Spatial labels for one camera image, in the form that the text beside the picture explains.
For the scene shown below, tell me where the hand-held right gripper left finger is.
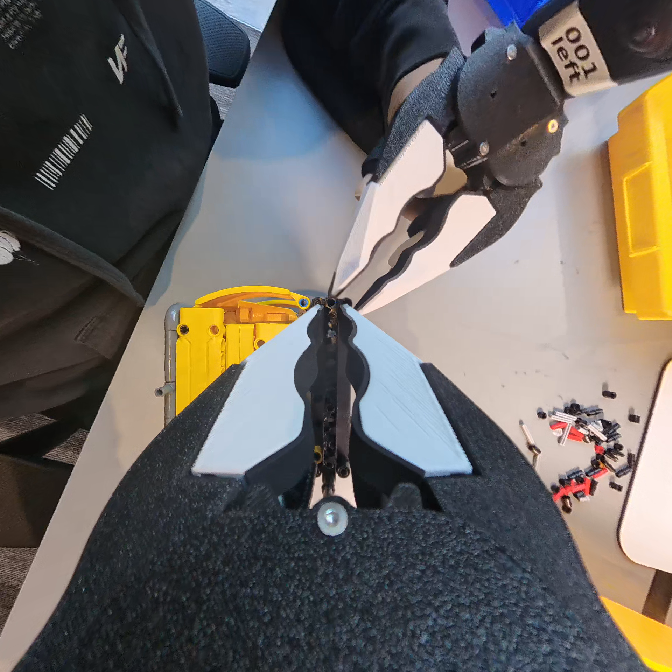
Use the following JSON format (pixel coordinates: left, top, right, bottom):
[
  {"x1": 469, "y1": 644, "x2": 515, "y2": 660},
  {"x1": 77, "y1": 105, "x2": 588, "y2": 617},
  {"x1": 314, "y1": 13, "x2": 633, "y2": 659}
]
[{"x1": 191, "y1": 305, "x2": 335, "y2": 494}]

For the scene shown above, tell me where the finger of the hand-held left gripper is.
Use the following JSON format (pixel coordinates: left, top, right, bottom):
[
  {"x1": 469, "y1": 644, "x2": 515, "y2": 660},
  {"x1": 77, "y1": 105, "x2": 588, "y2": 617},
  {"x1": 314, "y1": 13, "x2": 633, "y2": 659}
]
[
  {"x1": 345, "y1": 192, "x2": 499, "y2": 315},
  {"x1": 330, "y1": 116, "x2": 454, "y2": 301}
]

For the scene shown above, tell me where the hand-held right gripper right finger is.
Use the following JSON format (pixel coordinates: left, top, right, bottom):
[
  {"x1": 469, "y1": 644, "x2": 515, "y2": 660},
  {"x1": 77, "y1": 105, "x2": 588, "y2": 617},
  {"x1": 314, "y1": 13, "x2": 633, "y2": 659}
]
[{"x1": 336, "y1": 305, "x2": 474, "y2": 494}]

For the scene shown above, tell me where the black yellow toy brick vehicle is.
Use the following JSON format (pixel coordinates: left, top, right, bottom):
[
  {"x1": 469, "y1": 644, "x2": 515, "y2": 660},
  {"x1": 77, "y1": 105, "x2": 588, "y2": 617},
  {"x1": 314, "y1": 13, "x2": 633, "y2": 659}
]
[{"x1": 156, "y1": 286, "x2": 363, "y2": 484}]

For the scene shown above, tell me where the person's left forearm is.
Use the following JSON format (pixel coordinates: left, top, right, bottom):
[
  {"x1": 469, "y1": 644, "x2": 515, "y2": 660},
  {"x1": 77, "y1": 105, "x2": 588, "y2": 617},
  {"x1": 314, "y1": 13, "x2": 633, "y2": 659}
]
[{"x1": 278, "y1": 0, "x2": 465, "y2": 160}]

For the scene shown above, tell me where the grey desk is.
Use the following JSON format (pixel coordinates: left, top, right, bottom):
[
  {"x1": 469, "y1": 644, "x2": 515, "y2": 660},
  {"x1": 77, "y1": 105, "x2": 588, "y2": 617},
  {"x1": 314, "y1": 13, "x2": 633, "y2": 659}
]
[{"x1": 0, "y1": 0, "x2": 672, "y2": 672}]

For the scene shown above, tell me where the person's left hand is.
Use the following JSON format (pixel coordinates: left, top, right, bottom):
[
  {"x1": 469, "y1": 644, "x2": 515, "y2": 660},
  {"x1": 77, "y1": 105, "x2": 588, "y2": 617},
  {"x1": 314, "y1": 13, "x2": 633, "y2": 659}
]
[{"x1": 386, "y1": 58, "x2": 442, "y2": 127}]

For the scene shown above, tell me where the blue plastic bin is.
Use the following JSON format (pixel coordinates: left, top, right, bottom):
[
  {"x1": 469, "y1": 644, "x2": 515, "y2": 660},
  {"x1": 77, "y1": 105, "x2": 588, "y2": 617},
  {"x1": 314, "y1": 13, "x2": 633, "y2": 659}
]
[{"x1": 486, "y1": 0, "x2": 552, "y2": 29}]

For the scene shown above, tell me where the grey axle pin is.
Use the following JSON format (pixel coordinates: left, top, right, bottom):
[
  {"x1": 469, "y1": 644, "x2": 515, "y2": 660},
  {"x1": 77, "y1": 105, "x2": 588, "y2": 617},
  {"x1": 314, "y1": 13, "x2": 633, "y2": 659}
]
[{"x1": 518, "y1": 419, "x2": 543, "y2": 469}]

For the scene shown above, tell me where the yellow plastic bin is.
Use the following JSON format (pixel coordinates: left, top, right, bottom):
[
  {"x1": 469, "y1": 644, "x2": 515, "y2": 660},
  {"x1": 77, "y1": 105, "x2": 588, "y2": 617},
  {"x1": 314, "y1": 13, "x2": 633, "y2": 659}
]
[{"x1": 606, "y1": 76, "x2": 672, "y2": 322}]

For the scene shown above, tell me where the pile of small brick parts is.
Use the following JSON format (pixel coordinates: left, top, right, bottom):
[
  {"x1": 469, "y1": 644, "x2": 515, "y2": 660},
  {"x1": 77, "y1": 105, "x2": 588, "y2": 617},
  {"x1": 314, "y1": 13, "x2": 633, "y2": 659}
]
[{"x1": 536, "y1": 393, "x2": 643, "y2": 515}]

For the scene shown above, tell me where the dark chair armrest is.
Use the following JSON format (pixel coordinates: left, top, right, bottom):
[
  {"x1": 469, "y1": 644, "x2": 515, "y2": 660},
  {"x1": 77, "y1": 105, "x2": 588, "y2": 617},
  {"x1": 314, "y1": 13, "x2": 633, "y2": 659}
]
[{"x1": 195, "y1": 0, "x2": 254, "y2": 91}]

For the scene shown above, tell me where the white document stand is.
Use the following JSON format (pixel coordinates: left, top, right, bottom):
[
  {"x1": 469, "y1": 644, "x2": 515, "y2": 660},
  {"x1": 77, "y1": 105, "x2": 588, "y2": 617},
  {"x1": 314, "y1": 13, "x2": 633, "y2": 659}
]
[{"x1": 617, "y1": 357, "x2": 672, "y2": 575}]

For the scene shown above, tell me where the yellow plastic box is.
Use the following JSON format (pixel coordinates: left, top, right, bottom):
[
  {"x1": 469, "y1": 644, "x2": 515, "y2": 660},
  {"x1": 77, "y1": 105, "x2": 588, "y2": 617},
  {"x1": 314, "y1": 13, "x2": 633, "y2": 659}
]
[{"x1": 602, "y1": 594, "x2": 672, "y2": 672}]

